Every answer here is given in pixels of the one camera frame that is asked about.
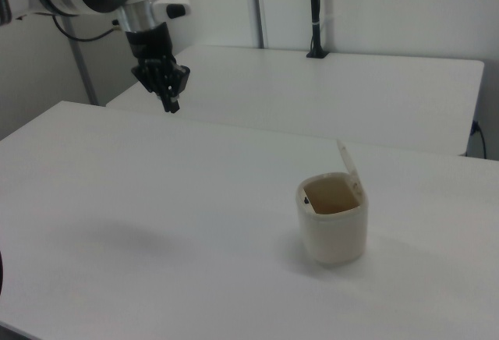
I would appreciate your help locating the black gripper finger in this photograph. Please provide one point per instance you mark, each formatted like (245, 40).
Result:
(180, 76)
(150, 76)

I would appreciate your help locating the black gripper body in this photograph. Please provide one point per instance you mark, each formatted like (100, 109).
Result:
(150, 43)

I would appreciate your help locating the white side table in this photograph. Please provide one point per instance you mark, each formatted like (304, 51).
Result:
(319, 90)

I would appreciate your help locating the black pole with clamp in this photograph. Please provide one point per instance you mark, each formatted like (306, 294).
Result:
(316, 12)

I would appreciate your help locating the dark object at image edge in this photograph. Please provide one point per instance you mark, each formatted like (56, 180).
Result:
(1, 273)

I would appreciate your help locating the grey aluminium frame post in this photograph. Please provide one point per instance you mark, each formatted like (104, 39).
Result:
(258, 4)
(82, 71)

